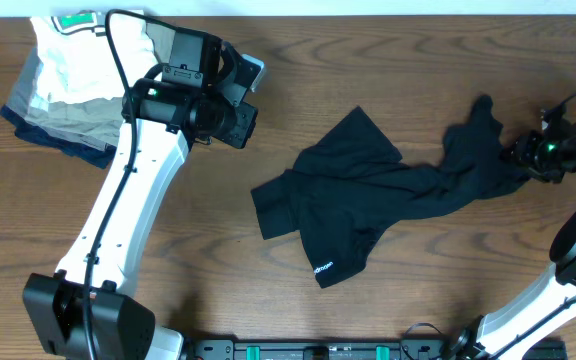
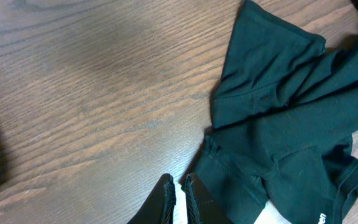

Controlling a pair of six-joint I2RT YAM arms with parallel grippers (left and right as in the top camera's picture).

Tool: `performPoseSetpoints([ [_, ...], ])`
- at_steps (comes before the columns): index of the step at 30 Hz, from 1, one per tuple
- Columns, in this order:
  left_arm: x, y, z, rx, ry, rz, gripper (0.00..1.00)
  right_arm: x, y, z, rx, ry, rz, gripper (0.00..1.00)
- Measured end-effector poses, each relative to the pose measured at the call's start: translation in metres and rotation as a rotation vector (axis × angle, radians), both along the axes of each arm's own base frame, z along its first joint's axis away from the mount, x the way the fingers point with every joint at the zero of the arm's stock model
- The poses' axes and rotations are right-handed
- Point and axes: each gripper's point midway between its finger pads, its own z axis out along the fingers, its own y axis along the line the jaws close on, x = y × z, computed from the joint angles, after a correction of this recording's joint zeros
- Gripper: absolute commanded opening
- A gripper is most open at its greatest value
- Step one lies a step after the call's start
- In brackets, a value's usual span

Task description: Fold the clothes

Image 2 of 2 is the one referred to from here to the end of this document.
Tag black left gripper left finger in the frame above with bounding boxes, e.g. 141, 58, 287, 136
127, 174, 176, 224

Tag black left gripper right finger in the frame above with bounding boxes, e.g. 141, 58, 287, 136
185, 173, 232, 224

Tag black t-shirt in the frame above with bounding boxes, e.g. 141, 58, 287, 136
195, 1, 358, 223

